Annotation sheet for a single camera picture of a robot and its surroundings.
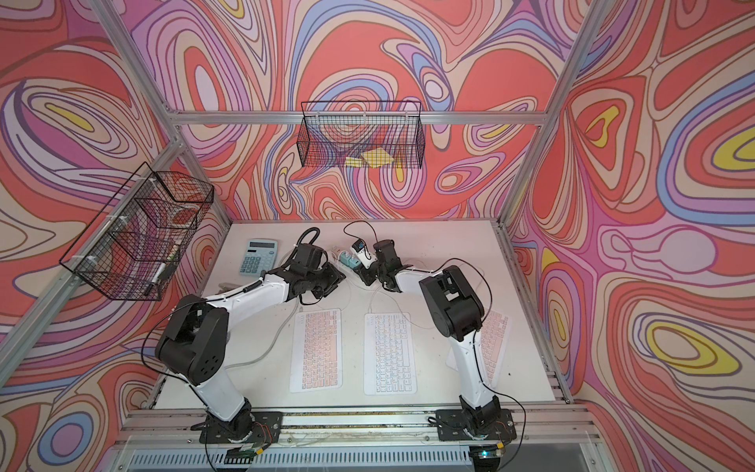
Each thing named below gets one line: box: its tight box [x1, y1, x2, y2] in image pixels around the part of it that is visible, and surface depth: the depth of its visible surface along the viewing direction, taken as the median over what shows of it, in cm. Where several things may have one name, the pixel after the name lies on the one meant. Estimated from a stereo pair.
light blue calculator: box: [238, 239, 279, 275], surface depth 107 cm
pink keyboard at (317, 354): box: [290, 307, 344, 394], surface depth 88 cm
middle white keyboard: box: [363, 311, 418, 396], surface depth 86 cm
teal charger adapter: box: [339, 251, 361, 269], surface depth 101 cm
